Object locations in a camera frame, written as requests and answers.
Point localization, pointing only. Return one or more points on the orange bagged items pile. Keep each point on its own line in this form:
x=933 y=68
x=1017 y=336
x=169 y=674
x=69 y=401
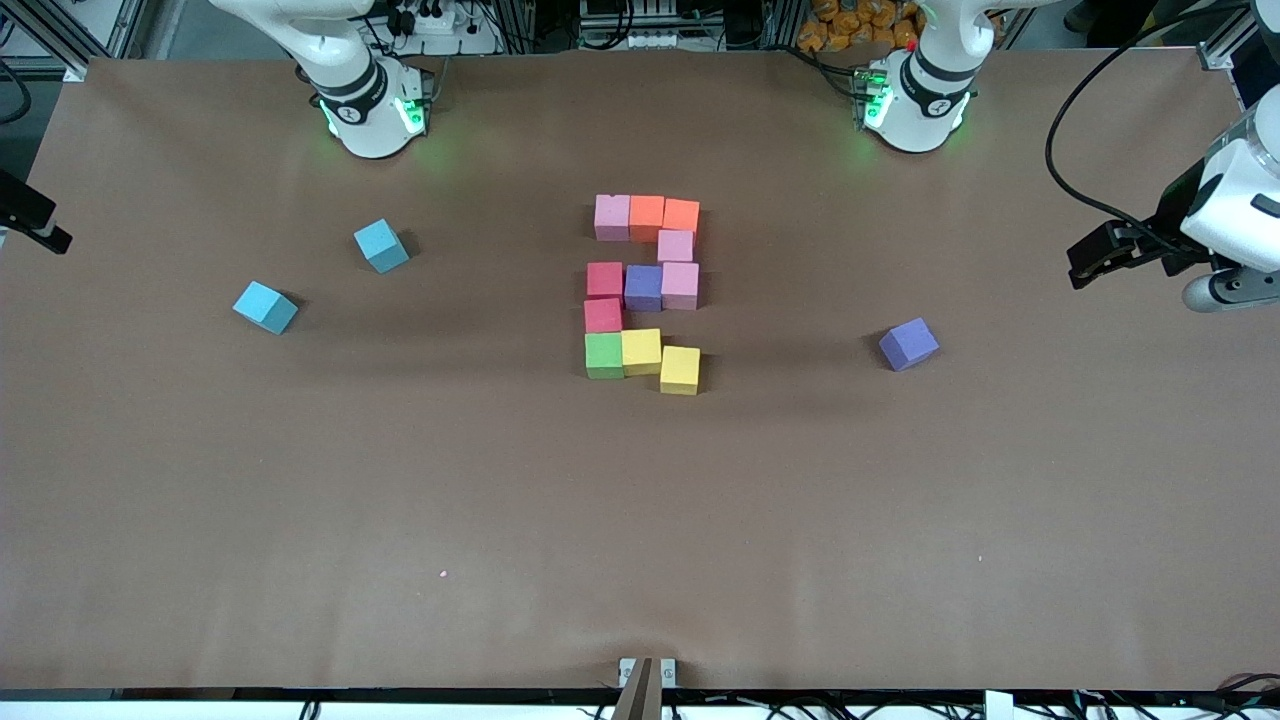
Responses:
x=845 y=20

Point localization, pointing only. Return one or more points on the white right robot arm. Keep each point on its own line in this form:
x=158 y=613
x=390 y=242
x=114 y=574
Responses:
x=360 y=90

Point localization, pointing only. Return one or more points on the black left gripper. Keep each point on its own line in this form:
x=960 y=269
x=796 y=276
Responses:
x=1172 y=221

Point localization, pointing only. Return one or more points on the orange foam cube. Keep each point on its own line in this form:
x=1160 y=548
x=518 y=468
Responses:
x=647 y=218
x=682 y=214

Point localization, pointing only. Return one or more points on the metal bracket with post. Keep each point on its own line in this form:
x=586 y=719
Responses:
x=646 y=690

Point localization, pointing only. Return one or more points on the green foam cube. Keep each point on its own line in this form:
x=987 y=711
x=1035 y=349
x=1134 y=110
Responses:
x=604 y=356

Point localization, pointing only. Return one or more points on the red foam cube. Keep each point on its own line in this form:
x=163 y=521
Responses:
x=603 y=316
x=604 y=280

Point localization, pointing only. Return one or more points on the yellow foam cube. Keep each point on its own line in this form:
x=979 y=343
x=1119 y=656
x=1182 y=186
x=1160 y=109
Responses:
x=680 y=370
x=641 y=352

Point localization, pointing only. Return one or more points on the aluminium frame profile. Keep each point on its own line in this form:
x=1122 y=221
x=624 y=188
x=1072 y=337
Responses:
x=60 y=40
x=1225 y=45

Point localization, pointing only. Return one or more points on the pink foam cube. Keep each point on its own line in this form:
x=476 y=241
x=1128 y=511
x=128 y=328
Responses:
x=675 y=246
x=612 y=218
x=680 y=284

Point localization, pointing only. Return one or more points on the purple foam cube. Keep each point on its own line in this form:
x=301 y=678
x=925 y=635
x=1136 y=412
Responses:
x=908 y=343
x=643 y=288

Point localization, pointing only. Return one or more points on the light blue foam cube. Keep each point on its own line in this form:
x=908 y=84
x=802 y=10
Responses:
x=380 y=245
x=265 y=307

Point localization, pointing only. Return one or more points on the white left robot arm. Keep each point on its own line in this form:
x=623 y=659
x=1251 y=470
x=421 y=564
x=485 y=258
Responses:
x=925 y=90

